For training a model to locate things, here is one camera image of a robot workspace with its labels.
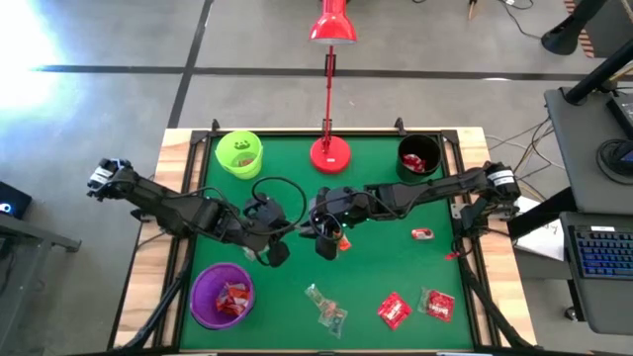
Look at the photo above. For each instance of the white paper sheet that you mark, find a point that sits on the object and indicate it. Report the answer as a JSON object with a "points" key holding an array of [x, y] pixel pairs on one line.
{"points": [[544, 244]]}

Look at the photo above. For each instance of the orange black striped mat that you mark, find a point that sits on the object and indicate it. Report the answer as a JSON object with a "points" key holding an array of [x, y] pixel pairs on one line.
{"points": [[587, 48]]}

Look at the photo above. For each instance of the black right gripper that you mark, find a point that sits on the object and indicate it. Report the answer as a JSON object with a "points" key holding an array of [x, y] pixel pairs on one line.
{"points": [[346, 205]]}

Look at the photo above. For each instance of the grey metal stand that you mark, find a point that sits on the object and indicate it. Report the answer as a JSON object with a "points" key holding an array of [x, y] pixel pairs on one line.
{"points": [[29, 232]]}

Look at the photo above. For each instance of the black stand foot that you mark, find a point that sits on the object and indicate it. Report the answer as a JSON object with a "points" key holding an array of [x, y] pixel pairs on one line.
{"points": [[564, 34]]}

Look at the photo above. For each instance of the grey desk top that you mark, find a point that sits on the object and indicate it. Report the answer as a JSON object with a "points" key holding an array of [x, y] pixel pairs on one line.
{"points": [[578, 148]]}

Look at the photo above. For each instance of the black device with blue light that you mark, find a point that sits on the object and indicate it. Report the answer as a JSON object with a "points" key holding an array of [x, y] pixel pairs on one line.
{"points": [[17, 198]]}

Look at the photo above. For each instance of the purple plastic bucket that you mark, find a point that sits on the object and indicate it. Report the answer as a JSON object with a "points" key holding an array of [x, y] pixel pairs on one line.
{"points": [[207, 296]]}

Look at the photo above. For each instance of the grey keyboard table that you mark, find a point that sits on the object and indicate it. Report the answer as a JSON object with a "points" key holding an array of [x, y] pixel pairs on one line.
{"points": [[608, 306]]}

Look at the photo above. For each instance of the clear blue candy pack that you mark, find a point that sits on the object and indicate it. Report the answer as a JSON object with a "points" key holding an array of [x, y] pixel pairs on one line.
{"points": [[336, 327]]}

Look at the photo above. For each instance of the red candy pack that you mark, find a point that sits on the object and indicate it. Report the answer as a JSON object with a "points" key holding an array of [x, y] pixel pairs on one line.
{"points": [[394, 310], [413, 162], [439, 305]]}

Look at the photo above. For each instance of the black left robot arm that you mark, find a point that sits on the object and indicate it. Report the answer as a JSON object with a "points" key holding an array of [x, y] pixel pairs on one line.
{"points": [[168, 210]]}

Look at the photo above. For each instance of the small red tag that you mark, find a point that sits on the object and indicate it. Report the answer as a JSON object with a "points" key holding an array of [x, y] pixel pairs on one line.
{"points": [[451, 255]]}

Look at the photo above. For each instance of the green table mat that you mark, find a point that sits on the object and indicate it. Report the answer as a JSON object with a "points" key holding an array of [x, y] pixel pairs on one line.
{"points": [[297, 306]]}

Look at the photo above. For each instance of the black plastic bucket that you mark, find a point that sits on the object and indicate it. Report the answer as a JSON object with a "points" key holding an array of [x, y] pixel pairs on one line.
{"points": [[431, 148]]}

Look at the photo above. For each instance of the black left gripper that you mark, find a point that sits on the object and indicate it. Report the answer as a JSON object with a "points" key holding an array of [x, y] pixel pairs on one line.
{"points": [[257, 232]]}

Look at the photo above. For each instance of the wooden stick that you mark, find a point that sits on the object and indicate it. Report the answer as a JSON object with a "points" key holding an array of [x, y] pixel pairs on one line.
{"points": [[474, 7]]}

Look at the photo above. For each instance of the orange white candy pack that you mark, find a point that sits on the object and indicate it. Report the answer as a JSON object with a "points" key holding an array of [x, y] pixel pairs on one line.
{"points": [[418, 234], [230, 306]]}

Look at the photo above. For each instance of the green plastic bucket with face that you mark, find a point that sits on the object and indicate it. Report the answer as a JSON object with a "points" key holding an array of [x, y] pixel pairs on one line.
{"points": [[227, 160]]}

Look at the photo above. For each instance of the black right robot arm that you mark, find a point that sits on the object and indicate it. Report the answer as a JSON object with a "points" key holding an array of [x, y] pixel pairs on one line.
{"points": [[435, 190]]}

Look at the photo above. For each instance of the black keyboard with blue keys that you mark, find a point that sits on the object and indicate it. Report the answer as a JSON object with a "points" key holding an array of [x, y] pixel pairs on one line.
{"points": [[603, 252]]}

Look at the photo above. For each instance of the black round monitor base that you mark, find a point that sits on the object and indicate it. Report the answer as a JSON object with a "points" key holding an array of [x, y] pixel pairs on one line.
{"points": [[615, 158]]}

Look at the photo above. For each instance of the red desk lamp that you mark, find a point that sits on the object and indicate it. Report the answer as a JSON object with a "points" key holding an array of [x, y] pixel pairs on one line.
{"points": [[330, 154]]}

